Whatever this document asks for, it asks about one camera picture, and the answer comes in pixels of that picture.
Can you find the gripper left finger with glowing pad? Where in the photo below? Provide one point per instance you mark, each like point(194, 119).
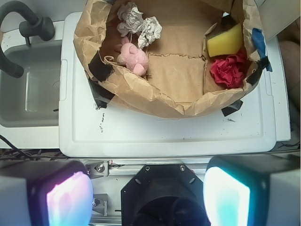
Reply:
point(45, 193)

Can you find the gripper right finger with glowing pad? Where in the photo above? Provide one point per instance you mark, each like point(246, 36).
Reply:
point(253, 190)

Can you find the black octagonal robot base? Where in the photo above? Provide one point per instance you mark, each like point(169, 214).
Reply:
point(163, 195)

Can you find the yellow and green sponge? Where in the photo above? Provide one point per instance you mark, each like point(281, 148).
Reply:
point(226, 43)

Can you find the white plastic lid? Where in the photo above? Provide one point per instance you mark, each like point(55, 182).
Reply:
point(116, 132)

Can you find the grey sink basin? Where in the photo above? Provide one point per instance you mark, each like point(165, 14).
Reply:
point(33, 99)

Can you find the crumpled red cloth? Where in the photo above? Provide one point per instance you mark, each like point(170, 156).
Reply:
point(230, 71)

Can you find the brown paper bag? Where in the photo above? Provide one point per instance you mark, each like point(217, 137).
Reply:
point(178, 83)

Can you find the pink plush toy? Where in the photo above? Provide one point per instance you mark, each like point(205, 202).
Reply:
point(131, 57)

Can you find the black faucet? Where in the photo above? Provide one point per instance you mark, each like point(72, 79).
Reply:
point(34, 25)

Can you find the crumpled white paper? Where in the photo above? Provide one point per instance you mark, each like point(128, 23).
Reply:
point(132, 22)

